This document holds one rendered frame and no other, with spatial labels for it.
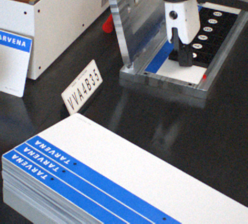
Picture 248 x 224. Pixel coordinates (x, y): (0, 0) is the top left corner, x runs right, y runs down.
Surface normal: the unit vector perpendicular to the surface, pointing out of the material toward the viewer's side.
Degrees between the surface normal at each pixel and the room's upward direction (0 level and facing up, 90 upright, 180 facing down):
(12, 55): 69
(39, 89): 0
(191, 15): 78
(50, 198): 90
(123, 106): 0
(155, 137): 0
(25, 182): 90
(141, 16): 74
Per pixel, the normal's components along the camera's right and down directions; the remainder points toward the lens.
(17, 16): -0.37, 0.49
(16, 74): -0.39, 0.14
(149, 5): 0.90, 0.00
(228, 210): 0.05, -0.84
